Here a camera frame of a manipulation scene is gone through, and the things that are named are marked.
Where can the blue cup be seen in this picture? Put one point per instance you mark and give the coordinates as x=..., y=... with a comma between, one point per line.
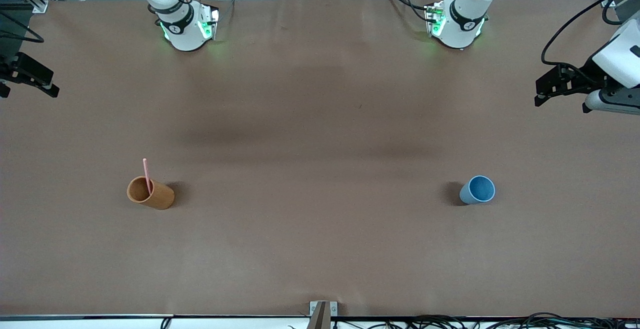
x=477, y=191

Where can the pink chopstick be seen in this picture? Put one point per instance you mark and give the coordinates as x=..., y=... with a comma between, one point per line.
x=147, y=174

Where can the orange brown cup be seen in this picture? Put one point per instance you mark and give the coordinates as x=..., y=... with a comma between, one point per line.
x=157, y=198

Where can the brown table cover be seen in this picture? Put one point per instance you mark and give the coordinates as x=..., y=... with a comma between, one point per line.
x=320, y=249

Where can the white table edge rail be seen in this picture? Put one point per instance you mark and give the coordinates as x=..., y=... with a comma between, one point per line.
x=85, y=321

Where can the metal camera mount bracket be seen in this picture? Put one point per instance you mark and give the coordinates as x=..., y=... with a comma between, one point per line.
x=322, y=314

